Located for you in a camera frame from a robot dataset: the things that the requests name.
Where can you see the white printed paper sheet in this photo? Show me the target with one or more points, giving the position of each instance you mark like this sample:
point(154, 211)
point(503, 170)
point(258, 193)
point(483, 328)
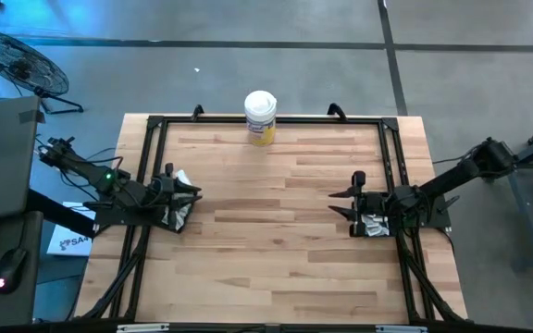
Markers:
point(70, 242)

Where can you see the black floor fan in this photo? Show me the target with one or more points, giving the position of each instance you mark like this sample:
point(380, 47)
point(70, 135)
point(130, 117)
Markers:
point(19, 65)

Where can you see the black desk support bar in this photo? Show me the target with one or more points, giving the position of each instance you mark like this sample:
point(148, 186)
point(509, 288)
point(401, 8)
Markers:
point(58, 215)

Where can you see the white lid yellow wipes canister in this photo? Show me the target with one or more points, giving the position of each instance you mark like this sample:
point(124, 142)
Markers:
point(260, 122)

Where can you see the white edge strip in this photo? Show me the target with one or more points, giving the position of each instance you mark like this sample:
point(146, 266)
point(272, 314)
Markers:
point(400, 329)
point(141, 328)

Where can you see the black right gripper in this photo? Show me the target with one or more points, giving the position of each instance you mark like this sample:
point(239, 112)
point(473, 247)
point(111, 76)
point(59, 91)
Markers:
point(373, 203)

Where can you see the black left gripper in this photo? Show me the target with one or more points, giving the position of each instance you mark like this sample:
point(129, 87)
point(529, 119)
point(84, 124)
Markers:
point(167, 194)

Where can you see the green white bandage strip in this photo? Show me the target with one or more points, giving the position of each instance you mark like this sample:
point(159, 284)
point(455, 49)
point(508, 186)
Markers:
point(181, 216)
point(183, 177)
point(168, 215)

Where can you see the black metal table frame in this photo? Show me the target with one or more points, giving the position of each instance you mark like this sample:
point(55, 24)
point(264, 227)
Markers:
point(294, 119)

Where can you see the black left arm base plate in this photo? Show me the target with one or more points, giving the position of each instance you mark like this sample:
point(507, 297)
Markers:
point(109, 217)

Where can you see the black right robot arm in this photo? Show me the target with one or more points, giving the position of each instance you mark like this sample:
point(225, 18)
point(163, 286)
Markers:
point(451, 178)

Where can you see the black perforated plastic tray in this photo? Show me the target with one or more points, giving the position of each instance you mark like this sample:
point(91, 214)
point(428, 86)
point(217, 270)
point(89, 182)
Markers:
point(390, 229)
point(171, 227)

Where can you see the black computer mouse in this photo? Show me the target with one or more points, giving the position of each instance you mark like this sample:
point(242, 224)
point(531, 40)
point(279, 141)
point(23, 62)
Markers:
point(9, 270)

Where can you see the grey tape piece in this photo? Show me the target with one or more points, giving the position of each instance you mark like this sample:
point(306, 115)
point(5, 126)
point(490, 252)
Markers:
point(31, 116)

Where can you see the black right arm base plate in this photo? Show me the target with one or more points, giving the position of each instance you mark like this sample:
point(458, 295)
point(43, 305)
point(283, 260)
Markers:
point(435, 213)

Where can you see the dark grey desk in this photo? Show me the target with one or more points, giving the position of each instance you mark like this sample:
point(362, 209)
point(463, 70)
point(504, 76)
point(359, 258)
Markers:
point(16, 310)

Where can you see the white alcohol prep pad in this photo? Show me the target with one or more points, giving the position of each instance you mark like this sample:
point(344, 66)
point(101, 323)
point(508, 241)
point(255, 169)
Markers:
point(376, 225)

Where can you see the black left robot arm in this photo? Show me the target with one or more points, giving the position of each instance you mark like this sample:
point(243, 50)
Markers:
point(90, 168)

